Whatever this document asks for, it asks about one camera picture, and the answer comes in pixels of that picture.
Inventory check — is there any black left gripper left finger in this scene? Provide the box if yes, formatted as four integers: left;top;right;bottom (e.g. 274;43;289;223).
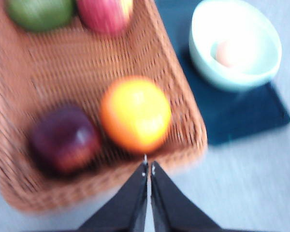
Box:
77;154;149;232

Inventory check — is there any red yellow apple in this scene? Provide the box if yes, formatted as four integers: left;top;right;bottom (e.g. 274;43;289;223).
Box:
77;0;133;34

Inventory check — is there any orange mandarin fruit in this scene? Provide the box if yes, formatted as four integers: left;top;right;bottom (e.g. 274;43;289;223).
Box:
100;76;172;153

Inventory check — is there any dark purple fruit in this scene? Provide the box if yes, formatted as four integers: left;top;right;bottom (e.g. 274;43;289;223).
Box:
29;105;100;174

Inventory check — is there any green fruit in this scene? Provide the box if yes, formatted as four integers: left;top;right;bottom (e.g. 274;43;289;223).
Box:
7;0;76;31

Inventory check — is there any brown egg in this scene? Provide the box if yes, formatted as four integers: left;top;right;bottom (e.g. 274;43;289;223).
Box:
217;41;233;67

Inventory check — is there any brown wicker basket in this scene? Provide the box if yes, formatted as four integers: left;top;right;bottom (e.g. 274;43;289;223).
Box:
0;0;207;212

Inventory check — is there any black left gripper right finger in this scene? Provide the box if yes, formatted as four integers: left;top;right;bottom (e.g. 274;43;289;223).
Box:
150;162;230;232

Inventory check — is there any green ceramic bowl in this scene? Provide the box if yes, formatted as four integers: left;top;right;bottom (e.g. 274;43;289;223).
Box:
189;0;282;91

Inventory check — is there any dark rectangular tray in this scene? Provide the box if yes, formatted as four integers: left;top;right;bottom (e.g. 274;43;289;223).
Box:
155;0;290;145

